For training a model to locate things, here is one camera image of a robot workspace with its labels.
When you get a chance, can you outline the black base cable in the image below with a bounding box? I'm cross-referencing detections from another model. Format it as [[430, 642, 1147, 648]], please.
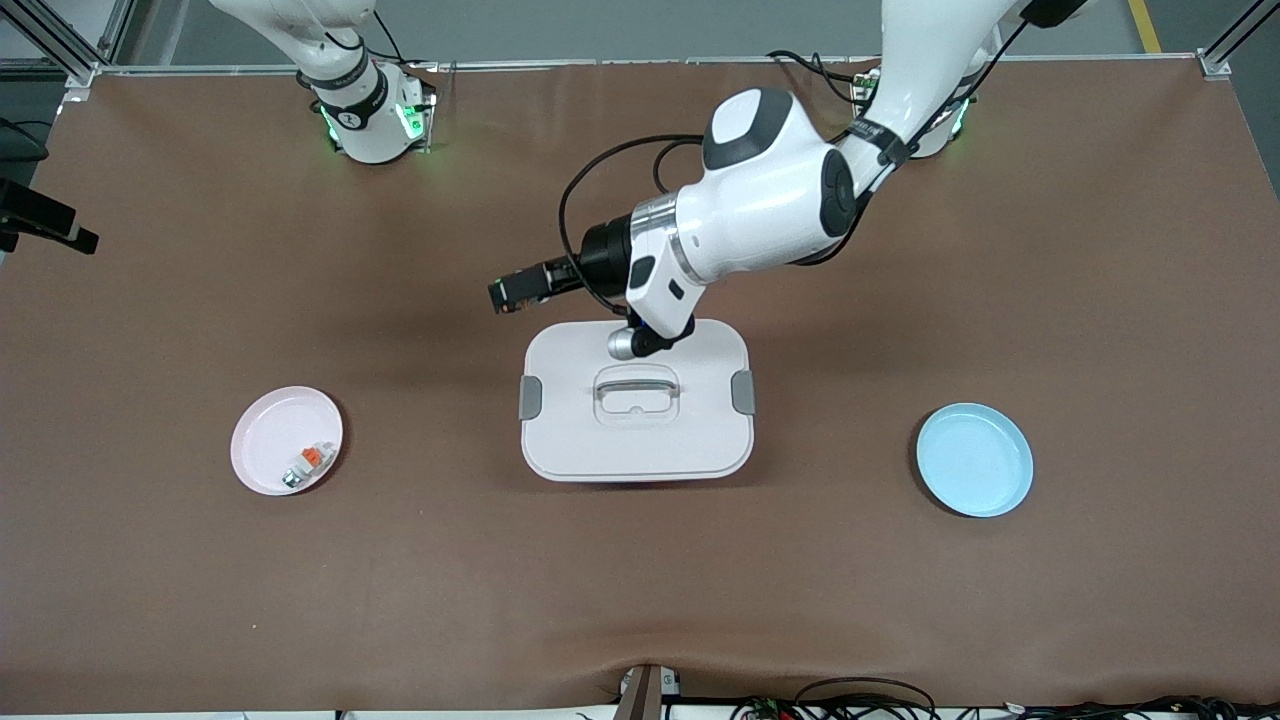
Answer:
[[768, 48, 871, 106], [372, 10, 436, 101]]

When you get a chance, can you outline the aluminium frame profile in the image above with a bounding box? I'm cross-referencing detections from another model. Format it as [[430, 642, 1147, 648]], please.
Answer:
[[1198, 0, 1280, 79], [0, 0, 136, 91]]

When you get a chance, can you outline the light blue round plate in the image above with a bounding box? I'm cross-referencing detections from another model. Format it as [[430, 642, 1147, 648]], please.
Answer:
[[917, 403, 1034, 518]]

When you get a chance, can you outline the black looped cable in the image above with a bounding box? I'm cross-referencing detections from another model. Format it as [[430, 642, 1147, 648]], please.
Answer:
[[793, 677, 938, 720]]

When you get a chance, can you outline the small orange white switch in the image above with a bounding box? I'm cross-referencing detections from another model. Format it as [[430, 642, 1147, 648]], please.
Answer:
[[281, 445, 334, 491]]

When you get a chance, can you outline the black left base cable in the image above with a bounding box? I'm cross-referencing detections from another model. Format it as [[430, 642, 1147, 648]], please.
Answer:
[[768, 48, 871, 106]]

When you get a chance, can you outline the white lidded storage box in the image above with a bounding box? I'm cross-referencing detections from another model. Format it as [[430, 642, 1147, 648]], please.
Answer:
[[519, 319, 756, 483]]

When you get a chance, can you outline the black right base cable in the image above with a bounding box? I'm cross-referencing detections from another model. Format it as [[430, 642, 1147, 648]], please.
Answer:
[[372, 10, 436, 101]]

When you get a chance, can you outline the pink round plate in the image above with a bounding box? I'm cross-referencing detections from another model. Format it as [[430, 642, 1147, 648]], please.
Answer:
[[230, 386, 344, 497]]

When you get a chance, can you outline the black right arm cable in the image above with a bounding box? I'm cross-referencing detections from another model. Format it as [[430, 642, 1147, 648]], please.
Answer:
[[0, 118, 49, 163]]

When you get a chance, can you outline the brown table edge post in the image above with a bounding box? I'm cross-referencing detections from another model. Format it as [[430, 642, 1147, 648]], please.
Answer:
[[615, 663, 663, 720]]

